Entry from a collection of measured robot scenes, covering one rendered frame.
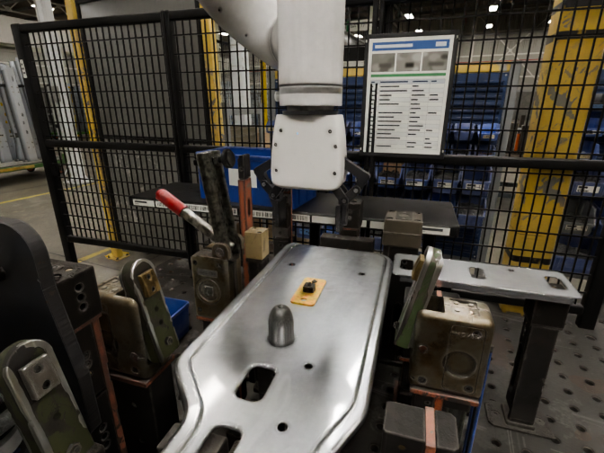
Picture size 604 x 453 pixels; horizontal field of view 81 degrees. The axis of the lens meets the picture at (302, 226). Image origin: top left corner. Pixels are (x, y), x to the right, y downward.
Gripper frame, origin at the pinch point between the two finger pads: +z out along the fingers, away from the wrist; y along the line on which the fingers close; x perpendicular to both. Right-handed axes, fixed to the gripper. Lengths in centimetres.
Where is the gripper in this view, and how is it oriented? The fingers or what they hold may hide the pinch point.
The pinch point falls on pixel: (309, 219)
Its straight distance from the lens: 52.7
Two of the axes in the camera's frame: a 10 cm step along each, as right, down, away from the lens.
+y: 9.5, 1.0, -2.9
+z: 0.0, 9.5, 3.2
